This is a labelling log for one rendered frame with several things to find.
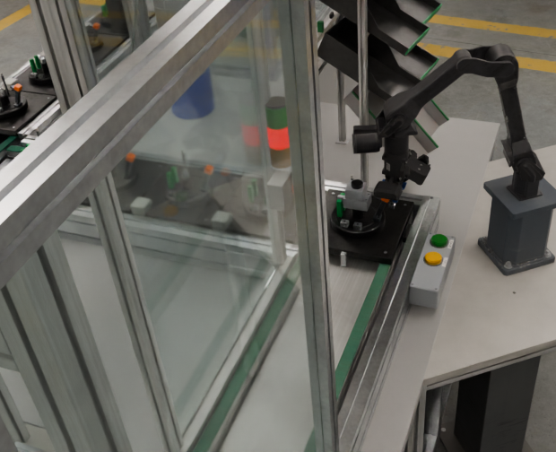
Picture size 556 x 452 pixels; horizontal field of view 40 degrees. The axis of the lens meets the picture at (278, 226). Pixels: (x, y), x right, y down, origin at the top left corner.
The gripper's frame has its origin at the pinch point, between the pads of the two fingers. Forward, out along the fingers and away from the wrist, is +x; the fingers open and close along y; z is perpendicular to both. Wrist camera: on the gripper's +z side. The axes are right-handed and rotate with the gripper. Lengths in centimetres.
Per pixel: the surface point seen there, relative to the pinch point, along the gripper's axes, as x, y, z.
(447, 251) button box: 12.7, -4.6, 14.3
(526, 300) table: 22.8, -5.8, 34.6
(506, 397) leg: 73, 4, 33
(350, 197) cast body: 2.6, -2.5, -11.0
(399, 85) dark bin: -12.6, 29.2, -6.8
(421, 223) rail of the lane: 13.4, 5.2, 5.5
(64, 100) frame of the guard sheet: -66, -78, -25
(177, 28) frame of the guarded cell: -91, -104, 10
